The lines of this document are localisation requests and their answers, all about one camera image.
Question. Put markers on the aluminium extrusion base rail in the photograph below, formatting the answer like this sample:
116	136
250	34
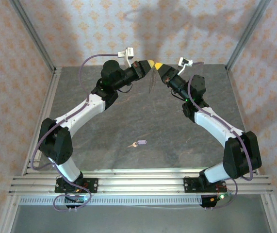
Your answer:
140	184

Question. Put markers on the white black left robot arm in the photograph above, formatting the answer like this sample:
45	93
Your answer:
80	114

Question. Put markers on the grey metal lower shelf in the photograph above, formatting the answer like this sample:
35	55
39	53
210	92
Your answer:
140	221

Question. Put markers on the small brass key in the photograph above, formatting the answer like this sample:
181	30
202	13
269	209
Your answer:
133	145

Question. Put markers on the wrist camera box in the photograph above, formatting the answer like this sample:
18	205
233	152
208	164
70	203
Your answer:
129	53
184	61

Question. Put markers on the small electronics board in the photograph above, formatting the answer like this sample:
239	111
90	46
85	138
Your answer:
76	199
212	200

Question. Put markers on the purple plastic key tag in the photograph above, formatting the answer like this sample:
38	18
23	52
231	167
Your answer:
142	142

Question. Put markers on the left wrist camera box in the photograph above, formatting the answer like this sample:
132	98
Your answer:
129	53

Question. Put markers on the aluminium lower frame bar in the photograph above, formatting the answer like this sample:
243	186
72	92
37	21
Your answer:
7	216
272	213

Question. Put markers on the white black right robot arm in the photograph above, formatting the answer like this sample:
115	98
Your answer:
216	123

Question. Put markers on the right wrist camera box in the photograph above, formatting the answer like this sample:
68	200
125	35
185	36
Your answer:
184	61

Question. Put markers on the aluminium side rail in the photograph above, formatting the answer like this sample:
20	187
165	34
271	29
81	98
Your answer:
51	97

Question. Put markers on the aluminium frame post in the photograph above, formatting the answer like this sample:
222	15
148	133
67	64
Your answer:
31	31
249	31

